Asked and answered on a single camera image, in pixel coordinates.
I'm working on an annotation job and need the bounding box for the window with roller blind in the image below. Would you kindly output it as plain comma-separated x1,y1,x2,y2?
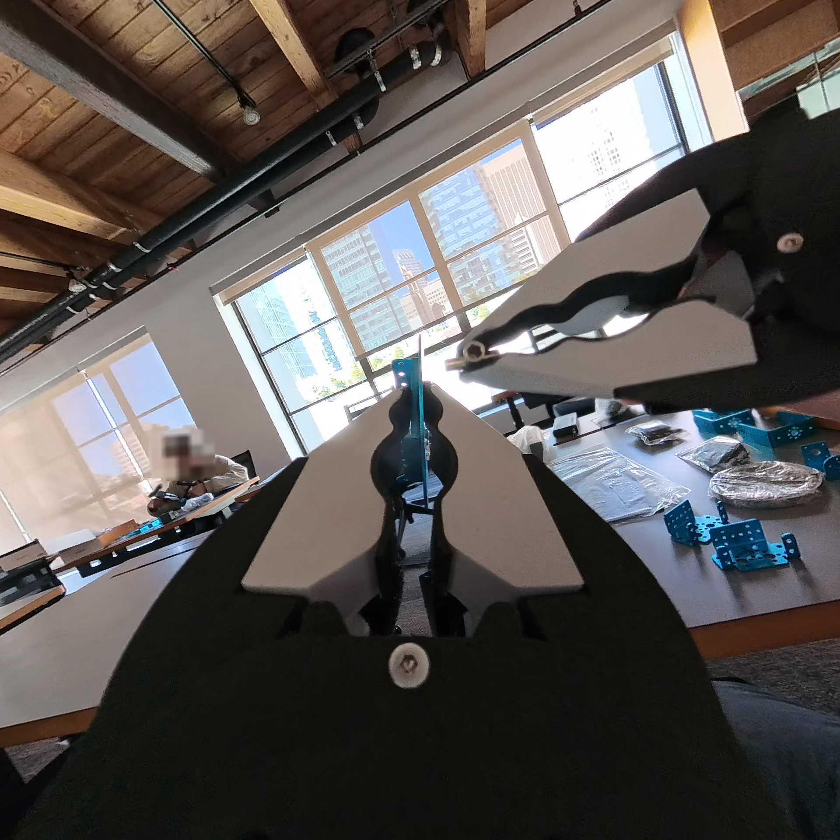
0,327,199,549

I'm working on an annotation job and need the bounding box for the white crumpled plastic bag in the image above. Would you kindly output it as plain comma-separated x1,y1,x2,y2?
507,424,551,462

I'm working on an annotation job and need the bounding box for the tall city-view window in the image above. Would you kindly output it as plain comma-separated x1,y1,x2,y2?
211,29,680,455

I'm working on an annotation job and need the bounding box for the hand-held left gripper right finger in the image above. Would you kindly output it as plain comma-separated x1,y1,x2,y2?
423,381,586,636

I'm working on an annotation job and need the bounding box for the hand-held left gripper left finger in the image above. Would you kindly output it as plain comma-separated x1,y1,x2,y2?
240,386,411,636

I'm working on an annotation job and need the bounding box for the ceiling track light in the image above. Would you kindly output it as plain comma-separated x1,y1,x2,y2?
152,0,262,127

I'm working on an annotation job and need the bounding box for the person's dark clothing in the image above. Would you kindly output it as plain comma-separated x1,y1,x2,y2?
709,678,840,840

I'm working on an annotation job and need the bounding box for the bag of black parts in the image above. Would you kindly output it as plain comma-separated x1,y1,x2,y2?
675,436,753,475
623,421,685,448

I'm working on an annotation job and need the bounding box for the clear plastic bag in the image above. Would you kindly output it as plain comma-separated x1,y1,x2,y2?
546,445,692,525

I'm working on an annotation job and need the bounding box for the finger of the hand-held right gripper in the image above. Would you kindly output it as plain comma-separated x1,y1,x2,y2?
458,218,716,358
457,297,759,400

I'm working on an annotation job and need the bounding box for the black ceiling pipe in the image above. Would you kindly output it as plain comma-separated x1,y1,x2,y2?
0,38,455,363

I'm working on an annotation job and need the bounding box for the plastic-wrapped round plate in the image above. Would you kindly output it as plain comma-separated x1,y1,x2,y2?
707,459,826,511

